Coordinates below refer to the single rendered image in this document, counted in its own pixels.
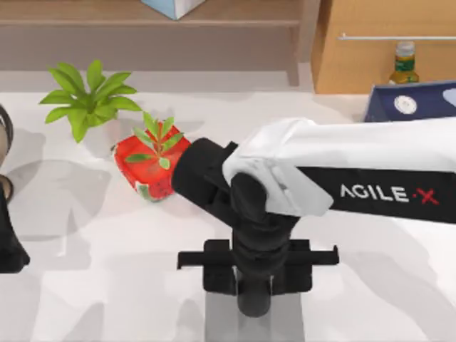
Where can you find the red plant pot with plant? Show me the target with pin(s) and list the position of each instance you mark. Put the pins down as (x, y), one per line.
(142, 167)

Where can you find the dark blue box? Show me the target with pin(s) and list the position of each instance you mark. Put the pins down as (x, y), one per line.
(427, 103)

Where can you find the green and yellow bottle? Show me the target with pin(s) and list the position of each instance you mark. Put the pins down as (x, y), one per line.
(404, 67)

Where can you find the wooden cupboard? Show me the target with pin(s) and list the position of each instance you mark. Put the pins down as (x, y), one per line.
(356, 67)

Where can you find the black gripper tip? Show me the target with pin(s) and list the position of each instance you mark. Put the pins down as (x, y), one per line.
(10, 242)

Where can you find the wooden open shelf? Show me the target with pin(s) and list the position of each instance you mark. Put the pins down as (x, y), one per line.
(142, 42)

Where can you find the green leafy plant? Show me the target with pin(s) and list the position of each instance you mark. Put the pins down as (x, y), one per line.
(89, 103)

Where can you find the light blue box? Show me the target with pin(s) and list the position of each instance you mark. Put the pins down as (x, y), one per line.
(171, 7)

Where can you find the brown and black round object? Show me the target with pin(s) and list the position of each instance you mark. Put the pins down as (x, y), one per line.
(4, 135)

